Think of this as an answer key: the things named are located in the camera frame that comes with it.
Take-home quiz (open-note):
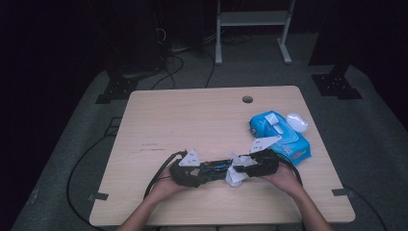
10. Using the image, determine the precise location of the person's left hand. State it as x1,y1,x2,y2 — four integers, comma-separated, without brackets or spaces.
149,167,191,202

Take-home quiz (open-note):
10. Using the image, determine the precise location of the white wet wipe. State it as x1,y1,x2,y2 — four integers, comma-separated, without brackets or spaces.
225,151,258,189
264,113,284,135

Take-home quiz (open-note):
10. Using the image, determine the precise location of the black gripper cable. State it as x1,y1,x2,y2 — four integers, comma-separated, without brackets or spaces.
143,149,188,200
281,159,304,188

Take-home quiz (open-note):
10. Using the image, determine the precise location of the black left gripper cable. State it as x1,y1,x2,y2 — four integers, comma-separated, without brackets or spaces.
143,149,188,200

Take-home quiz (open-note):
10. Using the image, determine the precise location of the black and blue oblong device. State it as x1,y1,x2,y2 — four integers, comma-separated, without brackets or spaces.
205,158,235,181

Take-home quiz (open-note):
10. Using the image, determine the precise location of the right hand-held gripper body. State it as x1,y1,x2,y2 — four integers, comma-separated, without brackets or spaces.
244,135,283,178

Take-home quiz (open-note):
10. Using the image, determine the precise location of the black floor cable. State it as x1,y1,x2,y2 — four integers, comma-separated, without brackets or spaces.
343,184,390,231
150,54,186,90
65,134,114,227
202,50,216,90

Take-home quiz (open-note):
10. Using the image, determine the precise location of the grey tape strip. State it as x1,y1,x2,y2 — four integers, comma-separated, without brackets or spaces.
88,192,110,202
331,188,356,197

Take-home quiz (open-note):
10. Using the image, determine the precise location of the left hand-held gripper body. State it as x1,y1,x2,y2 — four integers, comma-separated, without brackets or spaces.
168,148,206,189

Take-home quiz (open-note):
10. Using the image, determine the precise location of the translucent white oval lid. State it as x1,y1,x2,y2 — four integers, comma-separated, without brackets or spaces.
286,112,310,134

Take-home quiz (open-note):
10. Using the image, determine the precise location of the blue wet wipes pack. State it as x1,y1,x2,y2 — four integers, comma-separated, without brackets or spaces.
248,110,312,167

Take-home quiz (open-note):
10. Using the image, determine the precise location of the white metal stand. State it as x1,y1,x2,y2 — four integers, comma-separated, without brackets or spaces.
215,0,296,65

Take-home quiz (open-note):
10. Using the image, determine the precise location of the black stand base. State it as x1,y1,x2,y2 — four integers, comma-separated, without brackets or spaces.
311,65,364,100
95,74,140,105

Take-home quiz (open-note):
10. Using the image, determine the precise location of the black wire floor frame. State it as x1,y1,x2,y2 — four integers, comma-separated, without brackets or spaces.
104,116,123,138

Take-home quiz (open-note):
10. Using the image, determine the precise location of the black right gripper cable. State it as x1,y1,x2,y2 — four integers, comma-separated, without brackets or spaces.
281,159,304,188

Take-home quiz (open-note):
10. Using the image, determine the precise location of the person's right hand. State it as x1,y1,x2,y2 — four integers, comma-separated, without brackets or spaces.
261,162,301,195

